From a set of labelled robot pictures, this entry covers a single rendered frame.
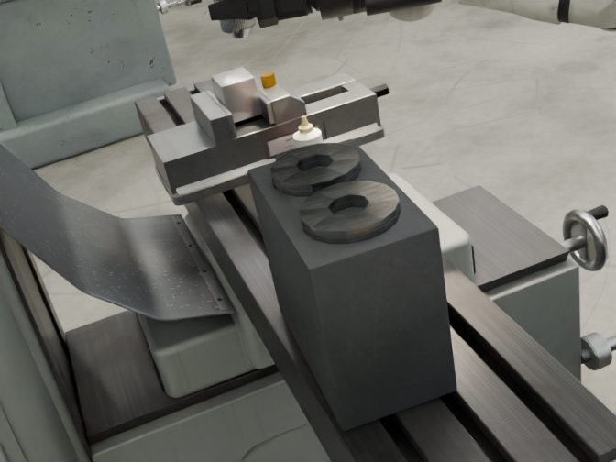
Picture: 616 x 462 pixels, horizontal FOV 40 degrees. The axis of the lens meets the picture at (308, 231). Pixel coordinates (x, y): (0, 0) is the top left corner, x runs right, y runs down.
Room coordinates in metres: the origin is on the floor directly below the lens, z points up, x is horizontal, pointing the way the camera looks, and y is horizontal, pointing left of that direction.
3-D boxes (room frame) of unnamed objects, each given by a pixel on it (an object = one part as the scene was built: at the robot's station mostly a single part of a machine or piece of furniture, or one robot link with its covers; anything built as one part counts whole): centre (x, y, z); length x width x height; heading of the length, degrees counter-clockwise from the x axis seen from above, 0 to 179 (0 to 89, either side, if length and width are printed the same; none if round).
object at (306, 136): (1.10, -0.03, 1.02); 0.04 x 0.04 x 0.11
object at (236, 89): (1.24, 0.06, 1.08); 0.06 x 0.05 x 0.06; 15
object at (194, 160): (1.24, 0.04, 1.02); 0.35 x 0.15 x 0.11; 105
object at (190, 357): (1.13, 0.04, 0.82); 0.50 x 0.35 x 0.12; 105
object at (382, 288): (0.72, -0.03, 1.06); 0.22 x 0.12 x 0.20; 12
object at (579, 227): (1.25, -0.45, 0.66); 0.16 x 0.12 x 0.12; 105
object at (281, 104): (1.25, 0.01, 1.05); 0.12 x 0.06 x 0.04; 15
